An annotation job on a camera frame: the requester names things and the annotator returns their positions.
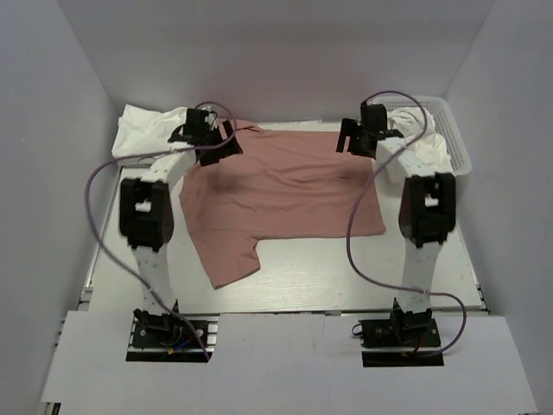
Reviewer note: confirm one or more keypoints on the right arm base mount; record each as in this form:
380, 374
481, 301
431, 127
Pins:
403, 339

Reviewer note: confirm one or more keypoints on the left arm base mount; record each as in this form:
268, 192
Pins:
166, 338

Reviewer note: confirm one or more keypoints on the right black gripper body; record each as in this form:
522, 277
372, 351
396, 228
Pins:
359, 149

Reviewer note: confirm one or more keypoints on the crumpled white t-shirts in basket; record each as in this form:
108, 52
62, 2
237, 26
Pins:
431, 148

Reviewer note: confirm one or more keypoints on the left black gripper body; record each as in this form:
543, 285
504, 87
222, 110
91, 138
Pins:
214, 137

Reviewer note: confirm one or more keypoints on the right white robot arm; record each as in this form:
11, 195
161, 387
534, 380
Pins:
427, 213

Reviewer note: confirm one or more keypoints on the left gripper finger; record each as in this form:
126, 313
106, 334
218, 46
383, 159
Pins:
210, 157
229, 130

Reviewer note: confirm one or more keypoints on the white plastic basket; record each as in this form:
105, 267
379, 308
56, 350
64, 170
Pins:
445, 125

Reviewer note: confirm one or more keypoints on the pink t-shirt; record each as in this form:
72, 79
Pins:
284, 185

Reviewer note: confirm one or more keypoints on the folded white t-shirt stack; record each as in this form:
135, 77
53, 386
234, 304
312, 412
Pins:
142, 132

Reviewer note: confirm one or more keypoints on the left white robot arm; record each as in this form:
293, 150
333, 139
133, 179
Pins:
146, 217

